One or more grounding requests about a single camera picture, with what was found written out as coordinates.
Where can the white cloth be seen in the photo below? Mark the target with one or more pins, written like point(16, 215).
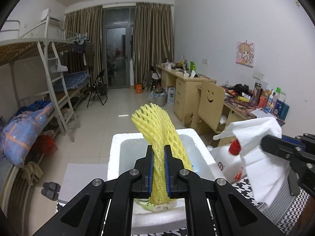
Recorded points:
point(260, 172)

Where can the white lotion pump bottle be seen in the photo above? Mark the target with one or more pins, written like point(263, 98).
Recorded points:
point(226, 169)

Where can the cartoon wall poster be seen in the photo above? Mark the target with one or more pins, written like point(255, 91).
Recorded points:
point(244, 54)

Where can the houndstooth tablecloth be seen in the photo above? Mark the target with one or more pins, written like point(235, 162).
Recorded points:
point(283, 216)

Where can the row of toiletry bottles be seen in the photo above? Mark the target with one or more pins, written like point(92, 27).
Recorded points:
point(273, 103)

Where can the green spray bottle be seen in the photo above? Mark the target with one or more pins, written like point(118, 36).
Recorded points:
point(192, 66)

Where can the brown curtain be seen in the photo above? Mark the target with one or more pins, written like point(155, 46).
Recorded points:
point(83, 41)
point(152, 41)

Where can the orange floor container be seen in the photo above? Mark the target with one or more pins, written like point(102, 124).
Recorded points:
point(139, 88)

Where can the white carton with blue print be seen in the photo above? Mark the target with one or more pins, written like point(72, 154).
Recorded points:
point(171, 95)

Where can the black folding chair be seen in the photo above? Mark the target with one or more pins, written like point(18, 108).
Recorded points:
point(97, 88)

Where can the white wall socket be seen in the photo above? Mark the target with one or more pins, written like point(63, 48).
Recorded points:
point(258, 74)

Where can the black slipper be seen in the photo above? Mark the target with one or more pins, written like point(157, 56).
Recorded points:
point(49, 194)
point(53, 186)

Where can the beige cloth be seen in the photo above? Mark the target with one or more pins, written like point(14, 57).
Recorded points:
point(33, 172)

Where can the red bag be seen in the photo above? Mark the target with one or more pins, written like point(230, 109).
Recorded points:
point(45, 143)

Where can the white air conditioner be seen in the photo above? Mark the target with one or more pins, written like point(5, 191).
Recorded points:
point(50, 16)

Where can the yellow tube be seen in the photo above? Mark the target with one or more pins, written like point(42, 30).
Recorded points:
point(243, 99)

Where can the white foam lid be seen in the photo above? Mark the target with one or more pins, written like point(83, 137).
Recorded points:
point(83, 179)

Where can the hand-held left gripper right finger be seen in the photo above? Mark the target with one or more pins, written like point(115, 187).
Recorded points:
point(167, 177)

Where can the yellow foam net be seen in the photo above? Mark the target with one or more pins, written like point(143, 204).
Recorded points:
point(157, 127)

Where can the black headphones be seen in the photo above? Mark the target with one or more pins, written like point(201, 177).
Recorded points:
point(241, 89)

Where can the dark hanging clothes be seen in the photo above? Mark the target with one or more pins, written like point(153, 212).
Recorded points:
point(82, 51)

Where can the glass balcony door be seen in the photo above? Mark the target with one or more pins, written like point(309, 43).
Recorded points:
point(118, 49)

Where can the wooden desk with patterned cover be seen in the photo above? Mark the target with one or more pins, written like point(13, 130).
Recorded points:
point(236, 118)

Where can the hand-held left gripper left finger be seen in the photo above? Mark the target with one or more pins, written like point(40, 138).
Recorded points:
point(151, 177)

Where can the wooden desk with drawers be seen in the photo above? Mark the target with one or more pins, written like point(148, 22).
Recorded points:
point(184, 95)

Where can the white metal bunk bed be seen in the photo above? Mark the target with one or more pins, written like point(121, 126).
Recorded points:
point(71, 36)
point(24, 49)

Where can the wooden smiley chair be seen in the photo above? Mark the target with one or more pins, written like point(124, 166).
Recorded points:
point(210, 105)

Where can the blue checked bedsheet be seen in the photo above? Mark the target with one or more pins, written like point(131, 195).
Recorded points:
point(71, 81)

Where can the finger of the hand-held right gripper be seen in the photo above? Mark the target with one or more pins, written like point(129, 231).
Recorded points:
point(278, 145)
point(292, 139)

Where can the printed papers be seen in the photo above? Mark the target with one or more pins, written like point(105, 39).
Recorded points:
point(262, 113)

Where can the white foam box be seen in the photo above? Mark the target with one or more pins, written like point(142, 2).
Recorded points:
point(115, 157)

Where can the blue quilt bundle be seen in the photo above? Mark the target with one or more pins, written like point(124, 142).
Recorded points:
point(27, 132)

